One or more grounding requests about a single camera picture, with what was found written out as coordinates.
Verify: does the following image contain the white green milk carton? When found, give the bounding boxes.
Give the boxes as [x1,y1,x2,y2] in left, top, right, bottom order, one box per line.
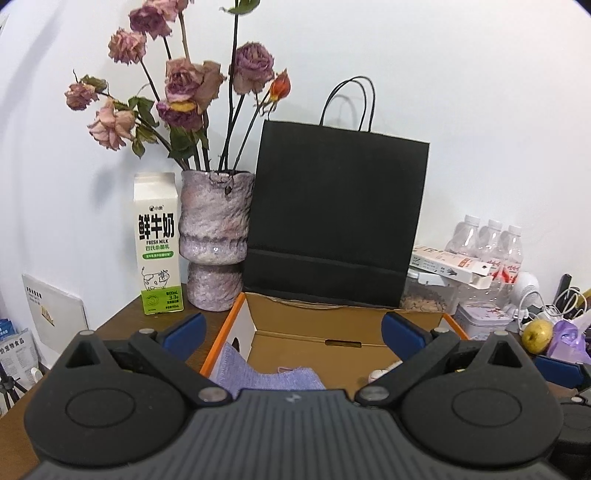
[133,172,183,315]

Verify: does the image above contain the yellow white plush hamster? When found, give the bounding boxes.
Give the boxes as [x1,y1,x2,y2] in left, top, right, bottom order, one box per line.
[368,360,403,383]

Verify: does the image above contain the middle water bottle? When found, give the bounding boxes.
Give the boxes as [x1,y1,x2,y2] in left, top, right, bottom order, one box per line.
[477,219,504,278]

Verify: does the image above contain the dried rose bouquet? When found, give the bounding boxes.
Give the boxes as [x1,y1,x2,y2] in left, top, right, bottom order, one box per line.
[64,1,291,173]

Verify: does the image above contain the white charging cable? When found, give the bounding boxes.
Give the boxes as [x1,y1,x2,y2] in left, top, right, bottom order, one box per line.
[514,285,590,333]

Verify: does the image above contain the purple tissue pack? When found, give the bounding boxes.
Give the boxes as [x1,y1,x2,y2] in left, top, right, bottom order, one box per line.
[548,311,590,364]

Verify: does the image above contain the small decorated tin box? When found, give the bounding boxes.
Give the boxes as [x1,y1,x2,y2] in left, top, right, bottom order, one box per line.
[454,302,512,340]

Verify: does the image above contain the purple cloth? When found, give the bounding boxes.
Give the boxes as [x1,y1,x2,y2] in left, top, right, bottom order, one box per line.
[209,343,325,398]

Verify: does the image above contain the blue white bags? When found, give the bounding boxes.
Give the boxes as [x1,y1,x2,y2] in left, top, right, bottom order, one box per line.
[0,319,39,389]

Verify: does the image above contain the red cardboard pumpkin box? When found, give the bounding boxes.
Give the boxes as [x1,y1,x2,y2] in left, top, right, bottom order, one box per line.
[198,291,471,393]

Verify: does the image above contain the white wall panel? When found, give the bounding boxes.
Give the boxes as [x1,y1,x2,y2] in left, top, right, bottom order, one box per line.
[22,273,88,368]

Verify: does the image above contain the clear plastic food container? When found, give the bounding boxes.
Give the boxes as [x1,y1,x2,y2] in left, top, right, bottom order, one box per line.
[400,268,459,315]

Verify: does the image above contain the white round device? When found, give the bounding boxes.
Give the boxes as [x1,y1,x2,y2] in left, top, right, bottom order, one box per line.
[503,271,540,320]

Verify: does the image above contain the black paper shopping bag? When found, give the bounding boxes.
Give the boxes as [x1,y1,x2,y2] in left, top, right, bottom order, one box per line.
[241,75,432,309]

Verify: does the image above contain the black tripod stand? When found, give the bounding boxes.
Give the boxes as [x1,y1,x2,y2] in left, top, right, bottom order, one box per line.
[0,365,27,411]

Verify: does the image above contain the purple textured ceramic vase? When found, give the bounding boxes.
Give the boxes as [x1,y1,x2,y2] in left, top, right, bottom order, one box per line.
[179,171,254,312]

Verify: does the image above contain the yellow green apple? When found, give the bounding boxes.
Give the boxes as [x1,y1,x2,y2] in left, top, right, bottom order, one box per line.
[521,319,553,355]

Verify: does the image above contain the white red flat box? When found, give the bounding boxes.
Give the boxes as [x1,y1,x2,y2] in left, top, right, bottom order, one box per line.
[410,246,493,290]

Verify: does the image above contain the left water bottle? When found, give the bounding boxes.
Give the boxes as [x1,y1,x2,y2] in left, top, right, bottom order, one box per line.
[445,215,480,257]

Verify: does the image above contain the water bottle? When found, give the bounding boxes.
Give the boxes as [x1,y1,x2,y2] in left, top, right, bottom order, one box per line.
[477,219,504,278]
[445,215,480,257]
[499,225,523,284]

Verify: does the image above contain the right water bottle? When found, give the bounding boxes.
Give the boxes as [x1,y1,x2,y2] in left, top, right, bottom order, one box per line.
[499,225,523,284]

